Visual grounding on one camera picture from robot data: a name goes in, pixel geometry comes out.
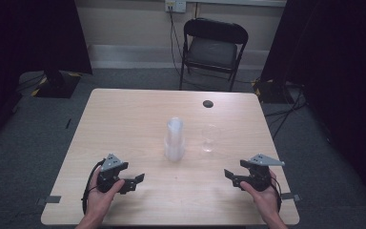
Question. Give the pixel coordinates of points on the black stand base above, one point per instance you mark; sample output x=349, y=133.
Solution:
x=271, y=92
x=58, y=84

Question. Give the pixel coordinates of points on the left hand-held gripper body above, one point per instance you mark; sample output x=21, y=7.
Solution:
x=109, y=178

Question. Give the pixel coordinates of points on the person's right hand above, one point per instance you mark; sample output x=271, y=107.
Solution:
x=268, y=202

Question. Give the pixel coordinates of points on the black pen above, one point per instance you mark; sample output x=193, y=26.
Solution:
x=68, y=123

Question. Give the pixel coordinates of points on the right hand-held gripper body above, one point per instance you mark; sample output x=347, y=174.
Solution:
x=259, y=176

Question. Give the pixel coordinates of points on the black folding chair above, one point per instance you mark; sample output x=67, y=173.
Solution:
x=214, y=51

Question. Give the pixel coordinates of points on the clear plastic cup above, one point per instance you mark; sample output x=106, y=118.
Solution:
x=210, y=140

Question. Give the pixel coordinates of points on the black curtain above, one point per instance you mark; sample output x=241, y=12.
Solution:
x=28, y=38
x=340, y=79

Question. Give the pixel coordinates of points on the person's left hand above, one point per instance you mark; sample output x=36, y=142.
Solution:
x=98, y=203

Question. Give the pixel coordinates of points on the white wall socket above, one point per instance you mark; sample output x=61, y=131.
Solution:
x=175, y=5

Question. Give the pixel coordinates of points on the grey tape strip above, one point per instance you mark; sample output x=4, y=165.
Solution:
x=291, y=197
x=51, y=199

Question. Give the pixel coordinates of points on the stack of clear plastic cups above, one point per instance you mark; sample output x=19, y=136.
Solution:
x=174, y=141

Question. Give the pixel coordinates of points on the black table grommet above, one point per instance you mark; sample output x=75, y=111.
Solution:
x=208, y=103

